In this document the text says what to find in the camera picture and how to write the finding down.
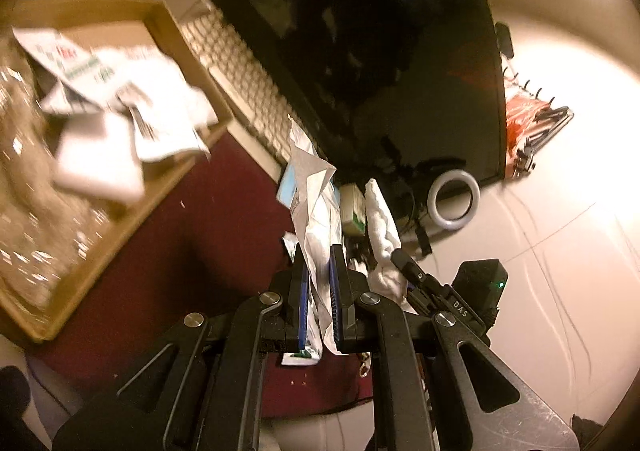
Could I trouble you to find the white cloth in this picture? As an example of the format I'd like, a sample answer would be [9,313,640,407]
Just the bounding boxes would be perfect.
[364,179,416,315]

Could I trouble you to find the white green printed packet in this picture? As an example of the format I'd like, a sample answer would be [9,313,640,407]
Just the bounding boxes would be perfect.
[282,122,342,367]

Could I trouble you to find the white green small box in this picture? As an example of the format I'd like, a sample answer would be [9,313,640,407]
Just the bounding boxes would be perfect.
[340,183,367,237]

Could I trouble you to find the dark red table mat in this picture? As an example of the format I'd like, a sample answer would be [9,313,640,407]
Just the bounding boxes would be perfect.
[29,130,377,420]

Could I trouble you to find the light blue notebook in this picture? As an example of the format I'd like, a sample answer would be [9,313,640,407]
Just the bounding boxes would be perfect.
[276,163,298,209]

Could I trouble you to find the white computer keyboard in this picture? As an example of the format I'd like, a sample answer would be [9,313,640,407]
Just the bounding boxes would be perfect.
[181,8,303,180]

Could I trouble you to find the orange bag on hooks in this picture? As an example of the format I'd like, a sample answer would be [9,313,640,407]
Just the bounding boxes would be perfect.
[506,93,554,179]

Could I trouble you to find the black computer monitor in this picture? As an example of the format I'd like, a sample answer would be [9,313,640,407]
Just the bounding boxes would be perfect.
[210,0,506,184]

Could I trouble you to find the clear crinkled plastic bag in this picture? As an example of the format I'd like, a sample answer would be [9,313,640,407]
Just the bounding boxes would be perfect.
[1,35,111,312]

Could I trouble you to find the white packets in box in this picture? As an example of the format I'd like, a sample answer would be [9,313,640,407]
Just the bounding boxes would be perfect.
[13,28,218,205]

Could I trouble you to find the brown cardboard box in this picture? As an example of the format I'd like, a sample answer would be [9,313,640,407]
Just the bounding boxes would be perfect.
[1,0,232,343]

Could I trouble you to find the black camera box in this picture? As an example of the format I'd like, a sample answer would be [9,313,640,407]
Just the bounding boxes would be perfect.
[452,259,509,329]

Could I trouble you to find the white ring light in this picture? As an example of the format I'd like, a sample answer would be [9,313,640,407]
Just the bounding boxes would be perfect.
[426,169,480,231]

